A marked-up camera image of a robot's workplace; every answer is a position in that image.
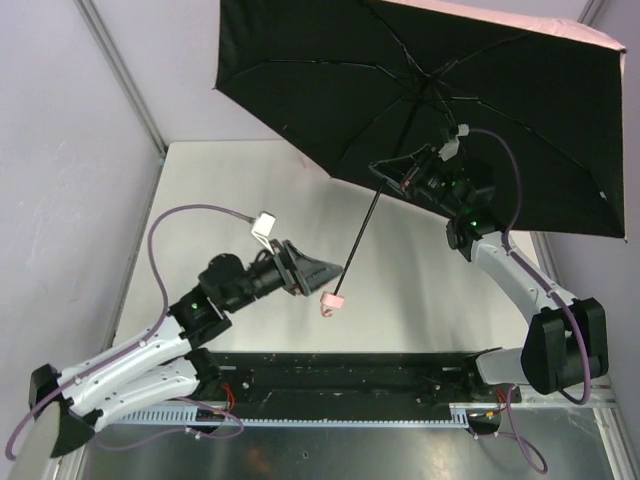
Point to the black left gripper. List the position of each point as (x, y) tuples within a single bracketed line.
[(291, 270)]

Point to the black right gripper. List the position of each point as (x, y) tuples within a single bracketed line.
[(417, 170)]

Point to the pink folding umbrella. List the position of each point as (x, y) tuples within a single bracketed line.
[(349, 83)]

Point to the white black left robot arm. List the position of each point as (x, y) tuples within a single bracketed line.
[(169, 360)]

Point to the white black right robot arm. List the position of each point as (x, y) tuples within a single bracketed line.
[(566, 342)]

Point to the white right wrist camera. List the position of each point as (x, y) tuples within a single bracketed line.
[(451, 141)]

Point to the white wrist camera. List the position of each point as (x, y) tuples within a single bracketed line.
[(451, 141), (261, 228)]

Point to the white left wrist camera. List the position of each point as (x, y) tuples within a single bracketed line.
[(261, 228)]

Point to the aluminium corner post right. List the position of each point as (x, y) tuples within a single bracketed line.
[(547, 265)]

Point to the aluminium corner post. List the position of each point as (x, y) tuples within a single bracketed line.
[(116, 63), (547, 265)]

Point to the aluminium corner post left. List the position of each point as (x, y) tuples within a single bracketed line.
[(116, 63)]

